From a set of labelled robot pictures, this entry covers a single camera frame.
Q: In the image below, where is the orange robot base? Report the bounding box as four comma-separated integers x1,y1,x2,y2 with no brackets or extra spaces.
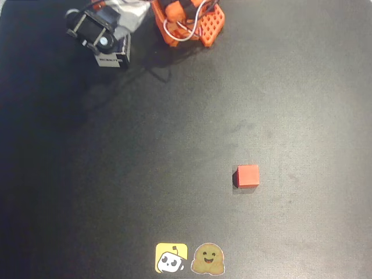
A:
151,0,227,48

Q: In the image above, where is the white open cardboard box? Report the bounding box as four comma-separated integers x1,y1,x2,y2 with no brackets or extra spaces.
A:
95,28,132,71

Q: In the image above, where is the red cube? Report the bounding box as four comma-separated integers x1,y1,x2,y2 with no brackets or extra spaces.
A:
232,164,260,189

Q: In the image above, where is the yellow robot sticker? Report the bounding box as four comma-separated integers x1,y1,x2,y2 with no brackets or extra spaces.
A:
155,242,189,274

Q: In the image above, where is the hugging face emoji sticker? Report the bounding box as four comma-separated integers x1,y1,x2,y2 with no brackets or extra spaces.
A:
190,242,227,276

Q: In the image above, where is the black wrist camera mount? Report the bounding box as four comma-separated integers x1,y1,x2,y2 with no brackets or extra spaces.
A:
65,5,122,55

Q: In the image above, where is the white cable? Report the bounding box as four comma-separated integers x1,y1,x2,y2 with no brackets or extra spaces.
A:
162,0,212,42

